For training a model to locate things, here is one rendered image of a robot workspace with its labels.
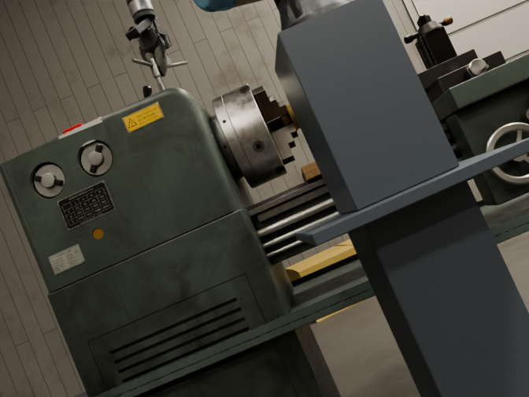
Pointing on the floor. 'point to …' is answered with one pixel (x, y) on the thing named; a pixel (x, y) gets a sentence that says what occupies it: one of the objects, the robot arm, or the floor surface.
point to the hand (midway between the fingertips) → (160, 72)
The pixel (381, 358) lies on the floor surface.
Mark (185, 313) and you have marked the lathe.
